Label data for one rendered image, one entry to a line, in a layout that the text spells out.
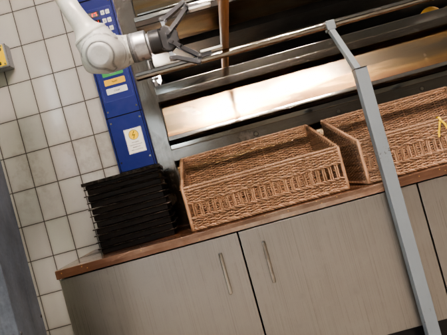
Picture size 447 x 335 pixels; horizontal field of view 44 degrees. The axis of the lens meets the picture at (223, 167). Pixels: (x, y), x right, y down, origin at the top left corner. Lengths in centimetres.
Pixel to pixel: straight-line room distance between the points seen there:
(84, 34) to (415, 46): 147
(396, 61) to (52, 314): 181
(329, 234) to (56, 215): 119
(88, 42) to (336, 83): 120
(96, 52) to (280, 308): 98
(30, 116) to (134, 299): 100
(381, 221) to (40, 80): 151
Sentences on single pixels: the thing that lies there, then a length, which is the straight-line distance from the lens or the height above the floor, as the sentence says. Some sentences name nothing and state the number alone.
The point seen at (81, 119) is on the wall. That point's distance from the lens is 244.
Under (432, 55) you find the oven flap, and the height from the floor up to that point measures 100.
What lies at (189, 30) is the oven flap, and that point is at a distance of 242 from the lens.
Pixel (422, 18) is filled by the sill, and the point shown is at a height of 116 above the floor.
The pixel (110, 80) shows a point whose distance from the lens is 240.
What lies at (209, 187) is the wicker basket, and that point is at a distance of 184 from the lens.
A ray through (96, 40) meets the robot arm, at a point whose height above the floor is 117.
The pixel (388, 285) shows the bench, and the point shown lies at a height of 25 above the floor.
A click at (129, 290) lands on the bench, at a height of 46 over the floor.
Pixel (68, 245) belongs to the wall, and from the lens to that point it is 246.
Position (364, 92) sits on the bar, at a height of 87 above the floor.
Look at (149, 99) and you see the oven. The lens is 239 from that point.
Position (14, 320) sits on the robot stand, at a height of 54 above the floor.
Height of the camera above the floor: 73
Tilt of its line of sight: 1 degrees up
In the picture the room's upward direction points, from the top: 15 degrees counter-clockwise
